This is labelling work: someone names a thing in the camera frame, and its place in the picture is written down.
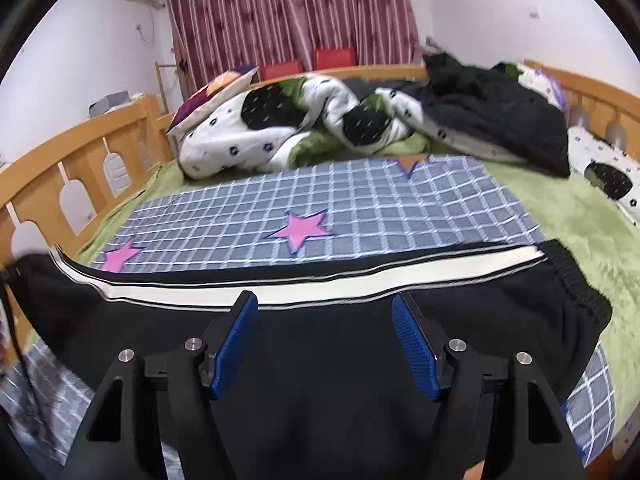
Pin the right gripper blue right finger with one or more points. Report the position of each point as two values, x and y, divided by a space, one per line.
528 434

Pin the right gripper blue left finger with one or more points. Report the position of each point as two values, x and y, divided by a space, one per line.
119 437

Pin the black striped sweatpants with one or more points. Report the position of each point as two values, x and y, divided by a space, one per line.
324 390

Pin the person's right hand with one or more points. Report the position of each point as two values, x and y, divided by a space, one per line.
475 472

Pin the grey checked star bedsheet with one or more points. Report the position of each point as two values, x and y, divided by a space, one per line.
322 380

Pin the white strawberry pillow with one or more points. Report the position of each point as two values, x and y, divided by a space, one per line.
603 130

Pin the black quilted jacket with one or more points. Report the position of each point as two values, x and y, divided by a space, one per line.
483 112

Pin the grey box behind headboard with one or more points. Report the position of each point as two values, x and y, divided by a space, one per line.
108 102

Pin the purple patterned pillow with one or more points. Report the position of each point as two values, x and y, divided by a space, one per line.
202 103

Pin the white floral strawberry quilt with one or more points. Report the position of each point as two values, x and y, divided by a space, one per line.
312 119

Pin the wooden coat rack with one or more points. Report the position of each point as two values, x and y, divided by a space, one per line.
171 78

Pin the maroon striped curtain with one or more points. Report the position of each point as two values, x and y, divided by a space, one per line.
214 36

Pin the wooden bed frame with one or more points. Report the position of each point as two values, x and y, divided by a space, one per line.
61 192

